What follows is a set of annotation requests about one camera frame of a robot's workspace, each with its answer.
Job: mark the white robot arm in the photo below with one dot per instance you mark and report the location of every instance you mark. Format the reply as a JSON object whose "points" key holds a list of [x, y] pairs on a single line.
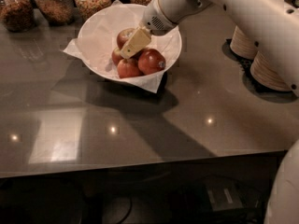
{"points": [[273, 27]]}

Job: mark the front stack paper bowls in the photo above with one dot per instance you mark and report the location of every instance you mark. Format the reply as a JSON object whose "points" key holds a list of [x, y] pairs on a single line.
{"points": [[265, 75]]}

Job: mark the black mat under bowls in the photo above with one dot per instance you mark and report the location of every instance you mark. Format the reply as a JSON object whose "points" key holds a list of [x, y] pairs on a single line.
{"points": [[245, 65]]}

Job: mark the stack paper bowls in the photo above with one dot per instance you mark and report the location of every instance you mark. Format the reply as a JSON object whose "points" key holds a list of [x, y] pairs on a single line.
{"points": [[242, 46], [265, 75]]}

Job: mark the dark box under table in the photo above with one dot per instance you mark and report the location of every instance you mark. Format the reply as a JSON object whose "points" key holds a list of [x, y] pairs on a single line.
{"points": [[213, 195]]}

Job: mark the white bowl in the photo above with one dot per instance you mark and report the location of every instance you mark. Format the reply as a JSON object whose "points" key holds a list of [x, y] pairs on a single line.
{"points": [[99, 38]]}

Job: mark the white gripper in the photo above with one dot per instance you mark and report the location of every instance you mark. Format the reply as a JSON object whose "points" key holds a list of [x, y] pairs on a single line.
{"points": [[154, 17]]}

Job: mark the rear stack paper bowls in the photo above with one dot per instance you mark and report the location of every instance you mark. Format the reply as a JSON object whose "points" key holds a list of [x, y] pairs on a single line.
{"points": [[242, 46]]}

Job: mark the white paper liner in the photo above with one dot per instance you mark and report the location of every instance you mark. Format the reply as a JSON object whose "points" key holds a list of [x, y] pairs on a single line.
{"points": [[93, 52]]}

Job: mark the red apple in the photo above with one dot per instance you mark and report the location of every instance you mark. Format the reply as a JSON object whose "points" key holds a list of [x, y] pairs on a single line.
{"points": [[116, 56], [151, 61], [128, 68], [123, 36]]}

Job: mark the far left cereal jar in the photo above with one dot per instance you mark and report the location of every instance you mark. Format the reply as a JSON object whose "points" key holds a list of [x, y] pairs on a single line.
{"points": [[17, 15]]}

